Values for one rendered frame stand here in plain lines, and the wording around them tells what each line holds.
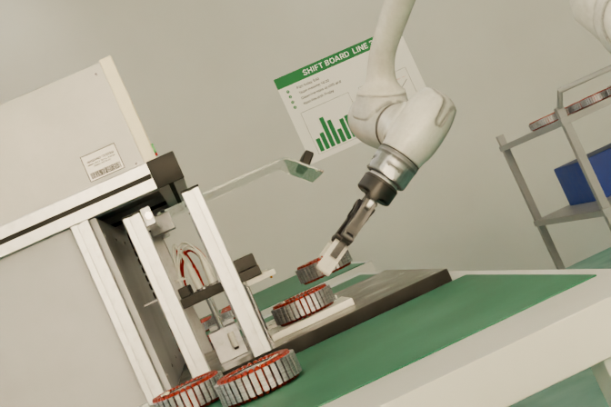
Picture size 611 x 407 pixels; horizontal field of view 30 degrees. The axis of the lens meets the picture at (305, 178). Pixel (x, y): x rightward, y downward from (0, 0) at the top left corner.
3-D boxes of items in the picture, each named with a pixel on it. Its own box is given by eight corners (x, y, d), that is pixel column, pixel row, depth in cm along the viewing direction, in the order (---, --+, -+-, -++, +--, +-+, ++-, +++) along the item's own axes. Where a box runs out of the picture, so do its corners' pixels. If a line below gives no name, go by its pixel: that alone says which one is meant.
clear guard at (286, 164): (313, 182, 245) (302, 156, 245) (324, 172, 221) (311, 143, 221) (174, 244, 242) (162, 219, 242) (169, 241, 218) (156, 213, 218)
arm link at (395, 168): (384, 141, 222) (366, 166, 221) (422, 168, 222) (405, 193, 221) (377, 146, 231) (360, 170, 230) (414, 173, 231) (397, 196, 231)
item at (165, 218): (175, 228, 224) (167, 209, 224) (175, 227, 218) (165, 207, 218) (155, 238, 223) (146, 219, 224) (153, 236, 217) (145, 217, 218)
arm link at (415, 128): (431, 176, 224) (398, 165, 236) (475, 113, 226) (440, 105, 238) (394, 144, 220) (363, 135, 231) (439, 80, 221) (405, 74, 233)
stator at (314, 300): (334, 300, 204) (325, 281, 205) (339, 302, 193) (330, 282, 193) (276, 326, 203) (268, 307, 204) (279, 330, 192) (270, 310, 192)
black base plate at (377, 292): (390, 279, 244) (385, 269, 245) (453, 281, 181) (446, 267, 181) (188, 372, 239) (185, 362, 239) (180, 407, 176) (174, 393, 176)
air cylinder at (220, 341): (247, 348, 201) (234, 320, 201) (248, 352, 193) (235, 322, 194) (221, 361, 200) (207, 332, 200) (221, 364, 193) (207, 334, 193)
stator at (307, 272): (350, 263, 230) (342, 245, 230) (356, 262, 219) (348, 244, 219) (299, 286, 229) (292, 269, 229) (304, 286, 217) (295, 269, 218)
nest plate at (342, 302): (345, 302, 207) (341, 295, 207) (355, 303, 192) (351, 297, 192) (269, 336, 205) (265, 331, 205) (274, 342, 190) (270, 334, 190)
